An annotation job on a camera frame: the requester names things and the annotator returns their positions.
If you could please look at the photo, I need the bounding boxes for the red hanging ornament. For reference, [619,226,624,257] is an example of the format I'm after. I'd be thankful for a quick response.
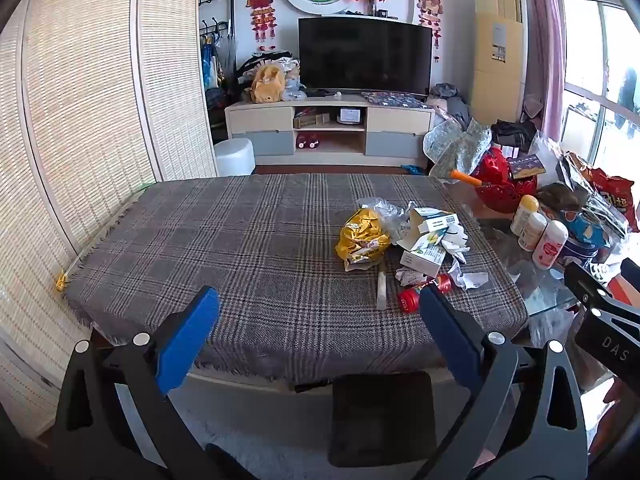
[246,0,275,53]
[414,0,444,61]

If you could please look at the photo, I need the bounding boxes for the dark bag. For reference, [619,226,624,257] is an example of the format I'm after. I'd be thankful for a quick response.
[492,120,536,148]

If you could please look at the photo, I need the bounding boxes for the red plastic basket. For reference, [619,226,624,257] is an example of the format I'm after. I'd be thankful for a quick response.
[472,147,538,213]

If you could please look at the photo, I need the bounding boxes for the yellow plush toy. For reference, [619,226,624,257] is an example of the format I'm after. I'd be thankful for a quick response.
[250,64,287,104]

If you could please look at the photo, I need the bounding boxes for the bamboo folding screen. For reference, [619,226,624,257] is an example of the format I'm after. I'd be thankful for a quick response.
[0,0,218,436]

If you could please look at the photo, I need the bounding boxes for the grey clothes pile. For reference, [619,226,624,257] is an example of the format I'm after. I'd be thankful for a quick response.
[430,82,471,128]

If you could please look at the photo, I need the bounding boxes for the window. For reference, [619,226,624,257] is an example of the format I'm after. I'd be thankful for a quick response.
[552,0,640,171]

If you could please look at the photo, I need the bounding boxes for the dark patterned cloth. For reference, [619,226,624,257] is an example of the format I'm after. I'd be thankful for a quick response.
[361,91,427,108]

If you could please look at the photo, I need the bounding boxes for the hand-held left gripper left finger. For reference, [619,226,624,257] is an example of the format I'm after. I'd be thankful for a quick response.
[50,286,261,480]

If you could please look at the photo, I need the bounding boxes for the crumpled white paper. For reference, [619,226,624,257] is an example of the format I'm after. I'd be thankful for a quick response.
[452,270,488,291]
[440,225,471,263]

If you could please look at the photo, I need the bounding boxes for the white round stool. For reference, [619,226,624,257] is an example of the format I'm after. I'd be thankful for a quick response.
[214,138,256,177]

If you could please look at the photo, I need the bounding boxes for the pink curtain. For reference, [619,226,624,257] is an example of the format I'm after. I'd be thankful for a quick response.
[522,0,566,141]

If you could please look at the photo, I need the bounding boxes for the beige grey TV stand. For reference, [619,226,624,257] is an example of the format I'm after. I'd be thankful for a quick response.
[224,92,435,166]

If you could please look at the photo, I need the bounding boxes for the clear plastic bag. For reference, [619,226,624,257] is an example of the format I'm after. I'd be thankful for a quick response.
[360,197,416,246]

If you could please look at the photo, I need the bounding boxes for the red chip bag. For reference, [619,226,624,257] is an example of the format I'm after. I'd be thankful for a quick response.
[582,165,638,233]

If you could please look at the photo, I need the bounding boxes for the red snack wrapper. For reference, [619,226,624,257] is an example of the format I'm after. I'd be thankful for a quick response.
[397,274,453,313]

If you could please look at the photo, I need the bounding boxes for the yellow snack bag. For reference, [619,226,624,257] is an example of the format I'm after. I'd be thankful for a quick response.
[335,208,392,272]

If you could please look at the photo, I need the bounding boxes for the hanging blue clothes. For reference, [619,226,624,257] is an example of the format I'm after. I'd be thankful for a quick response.
[200,30,236,111]

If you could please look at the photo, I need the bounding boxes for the grey plaid tablecloth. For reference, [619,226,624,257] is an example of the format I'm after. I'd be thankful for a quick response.
[65,172,530,386]

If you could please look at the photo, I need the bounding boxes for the dark booklet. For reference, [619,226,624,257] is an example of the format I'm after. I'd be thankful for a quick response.
[507,154,547,181]

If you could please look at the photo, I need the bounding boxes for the standing air conditioner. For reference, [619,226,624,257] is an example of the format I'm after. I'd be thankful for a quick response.
[471,0,528,126]

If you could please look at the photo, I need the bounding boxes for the pink label white bottle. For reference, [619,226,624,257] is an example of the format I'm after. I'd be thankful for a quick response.
[532,220,569,268]

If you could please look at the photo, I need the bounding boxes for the white green medicine box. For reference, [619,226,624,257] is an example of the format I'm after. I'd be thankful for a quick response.
[399,242,446,278]

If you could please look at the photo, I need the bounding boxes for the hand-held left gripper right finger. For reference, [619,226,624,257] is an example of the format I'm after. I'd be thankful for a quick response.
[417,284,591,480]

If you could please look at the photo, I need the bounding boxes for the blue patterned pack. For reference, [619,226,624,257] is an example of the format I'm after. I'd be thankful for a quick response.
[565,210,611,261]

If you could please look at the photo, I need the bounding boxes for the dark chair seat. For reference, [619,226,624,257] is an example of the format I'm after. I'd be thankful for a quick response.
[327,371,438,468]

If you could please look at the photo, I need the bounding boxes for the yellow capped white bottle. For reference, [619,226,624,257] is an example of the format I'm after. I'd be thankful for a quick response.
[510,194,540,236]

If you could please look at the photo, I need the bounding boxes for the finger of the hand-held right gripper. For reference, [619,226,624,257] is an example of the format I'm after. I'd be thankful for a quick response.
[565,261,640,328]

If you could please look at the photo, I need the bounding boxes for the flat cardboard box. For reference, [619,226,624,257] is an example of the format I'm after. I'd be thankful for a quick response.
[293,112,331,129]

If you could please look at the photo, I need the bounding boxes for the black television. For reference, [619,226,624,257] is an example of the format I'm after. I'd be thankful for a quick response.
[298,16,434,95]

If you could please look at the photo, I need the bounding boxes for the floral cloth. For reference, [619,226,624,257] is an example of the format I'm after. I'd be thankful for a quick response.
[423,119,493,181]

